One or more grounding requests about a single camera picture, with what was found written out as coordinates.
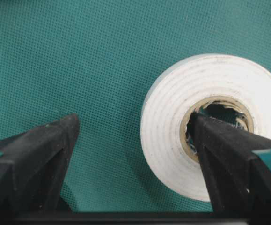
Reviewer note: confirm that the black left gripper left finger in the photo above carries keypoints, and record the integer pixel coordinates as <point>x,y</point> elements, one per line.
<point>33,167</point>

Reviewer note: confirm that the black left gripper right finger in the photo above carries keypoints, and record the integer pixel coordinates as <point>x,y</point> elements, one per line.
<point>237,179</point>

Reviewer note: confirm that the white tape roll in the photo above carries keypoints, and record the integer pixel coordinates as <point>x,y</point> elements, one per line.
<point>195,83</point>

